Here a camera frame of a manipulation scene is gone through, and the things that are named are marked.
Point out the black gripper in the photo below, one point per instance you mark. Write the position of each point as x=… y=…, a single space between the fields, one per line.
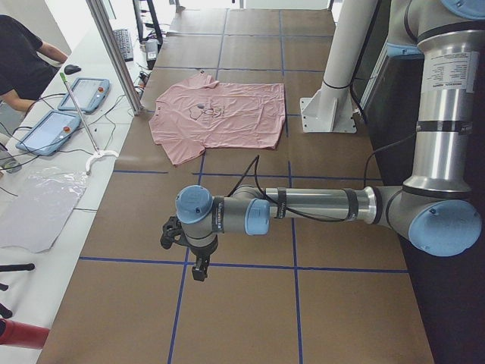
x=201 y=253

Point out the pink printed t-shirt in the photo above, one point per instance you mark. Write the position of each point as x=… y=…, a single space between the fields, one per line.
x=202 y=113

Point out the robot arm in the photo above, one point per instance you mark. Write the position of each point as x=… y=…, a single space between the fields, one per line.
x=431 y=207

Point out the metal reacher stick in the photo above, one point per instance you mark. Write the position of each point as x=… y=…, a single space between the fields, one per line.
x=98 y=153

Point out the clear plastic bag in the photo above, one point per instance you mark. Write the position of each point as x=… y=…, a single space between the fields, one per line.
x=34 y=220

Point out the red fire extinguisher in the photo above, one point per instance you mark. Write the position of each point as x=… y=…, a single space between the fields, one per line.
x=18 y=334

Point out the black tripod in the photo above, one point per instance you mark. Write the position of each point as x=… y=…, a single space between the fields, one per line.
x=6 y=313

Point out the near blue teach pendant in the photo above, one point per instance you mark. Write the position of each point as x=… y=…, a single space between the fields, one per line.
x=50 y=133

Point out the blue teach pendant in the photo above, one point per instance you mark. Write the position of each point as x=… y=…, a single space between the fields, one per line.
x=90 y=93
x=50 y=133

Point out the far blue teach pendant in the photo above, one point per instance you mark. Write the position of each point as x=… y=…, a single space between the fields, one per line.
x=90 y=93

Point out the black computer mouse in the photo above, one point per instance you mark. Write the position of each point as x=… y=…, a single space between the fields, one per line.
x=71 y=69

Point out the black keyboard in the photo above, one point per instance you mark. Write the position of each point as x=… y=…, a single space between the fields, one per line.
x=124 y=43

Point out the person in black shirt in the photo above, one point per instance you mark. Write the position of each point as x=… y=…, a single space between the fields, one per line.
x=24 y=75

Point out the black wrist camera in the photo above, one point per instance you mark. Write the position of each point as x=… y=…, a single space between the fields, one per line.
x=172 y=233

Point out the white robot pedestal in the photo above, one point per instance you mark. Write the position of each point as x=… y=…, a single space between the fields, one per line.
x=330 y=109

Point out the aluminium frame post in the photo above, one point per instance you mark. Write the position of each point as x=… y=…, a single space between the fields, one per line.
x=102 y=22

